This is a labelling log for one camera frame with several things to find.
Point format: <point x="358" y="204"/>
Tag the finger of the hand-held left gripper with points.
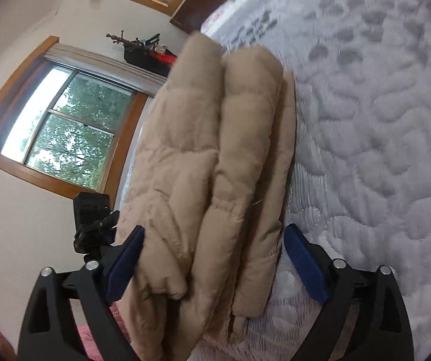
<point x="111" y="220"/>

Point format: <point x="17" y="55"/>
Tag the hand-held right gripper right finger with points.
<point x="305" y="263"/>

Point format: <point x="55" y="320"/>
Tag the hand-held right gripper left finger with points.
<point x="125" y="267"/>

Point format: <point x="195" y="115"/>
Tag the beige quilted jacket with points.
<point x="200" y="158"/>

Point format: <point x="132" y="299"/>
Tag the person's left forearm pink sleeve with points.
<point x="91" y="342"/>

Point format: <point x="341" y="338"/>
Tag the coat rack with hanging clothes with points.
<point x="144" y="52"/>

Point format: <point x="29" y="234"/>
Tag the large wooden-framed window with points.
<point x="65" y="131"/>

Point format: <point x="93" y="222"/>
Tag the grey leaf-pattern quilted bedspread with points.
<point x="369" y="139"/>

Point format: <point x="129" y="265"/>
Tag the beige curtain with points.
<point x="117" y="69"/>

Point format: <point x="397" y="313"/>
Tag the dark wooden headboard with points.
<point x="200" y="3"/>

